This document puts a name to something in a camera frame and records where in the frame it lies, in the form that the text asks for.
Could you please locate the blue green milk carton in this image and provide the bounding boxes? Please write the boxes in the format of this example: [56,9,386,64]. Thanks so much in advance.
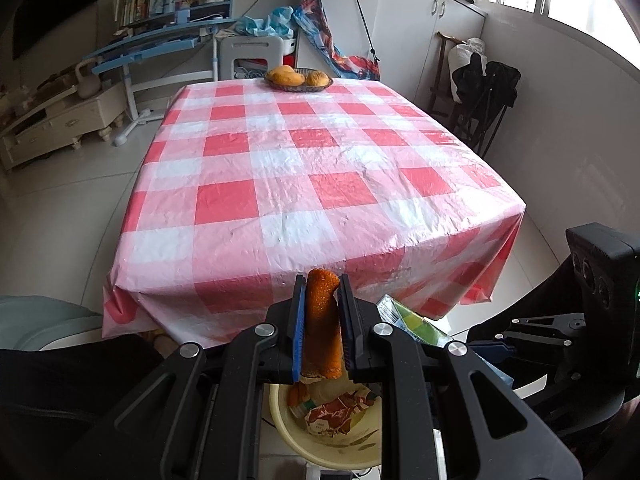
[376,295,451,348]

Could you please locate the yellow trash bin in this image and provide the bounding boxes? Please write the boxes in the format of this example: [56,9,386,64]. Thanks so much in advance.
[269,380,382,470]

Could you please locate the red white checkered tablecloth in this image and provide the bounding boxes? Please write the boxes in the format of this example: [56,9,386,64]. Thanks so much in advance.
[102,79,525,347]

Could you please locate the dark fruit bowl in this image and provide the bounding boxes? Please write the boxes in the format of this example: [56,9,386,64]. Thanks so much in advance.
[264,65,333,93]

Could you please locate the yellow mango right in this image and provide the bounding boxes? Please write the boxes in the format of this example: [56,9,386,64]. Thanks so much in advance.
[305,70,331,88]

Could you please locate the yellow mango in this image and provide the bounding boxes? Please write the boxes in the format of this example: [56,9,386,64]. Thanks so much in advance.
[265,65,306,87]
[305,70,331,88]

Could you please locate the yellow mango middle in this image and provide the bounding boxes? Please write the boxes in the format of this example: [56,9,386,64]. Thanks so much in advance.
[265,65,306,87]

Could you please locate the black clothes on chair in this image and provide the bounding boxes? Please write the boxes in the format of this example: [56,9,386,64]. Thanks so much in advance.
[432,31,522,158]

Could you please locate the teal sofa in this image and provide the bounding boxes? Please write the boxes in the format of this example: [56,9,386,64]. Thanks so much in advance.
[0,296,102,351]

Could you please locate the white plastic stool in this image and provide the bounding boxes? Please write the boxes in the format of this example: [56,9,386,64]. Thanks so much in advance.
[217,36,296,80]

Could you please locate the blue crumpled cloth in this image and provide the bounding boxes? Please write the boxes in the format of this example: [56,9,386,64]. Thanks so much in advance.
[233,6,297,40]

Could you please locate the cream TV cabinet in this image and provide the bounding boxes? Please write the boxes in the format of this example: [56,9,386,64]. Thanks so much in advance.
[1,82,127,171]

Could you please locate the blue study desk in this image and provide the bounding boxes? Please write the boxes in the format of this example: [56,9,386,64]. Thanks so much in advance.
[86,0,235,146]

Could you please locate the colourful hanging bag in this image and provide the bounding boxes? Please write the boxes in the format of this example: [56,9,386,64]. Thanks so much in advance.
[293,0,381,80]

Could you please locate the pink kettle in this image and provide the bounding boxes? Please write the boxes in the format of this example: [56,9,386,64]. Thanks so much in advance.
[75,58,101,100]

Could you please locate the white storage cabinet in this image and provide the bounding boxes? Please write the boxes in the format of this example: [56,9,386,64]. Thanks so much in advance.
[322,0,485,108]

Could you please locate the row of books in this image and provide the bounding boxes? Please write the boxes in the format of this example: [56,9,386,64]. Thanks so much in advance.
[112,0,177,28]

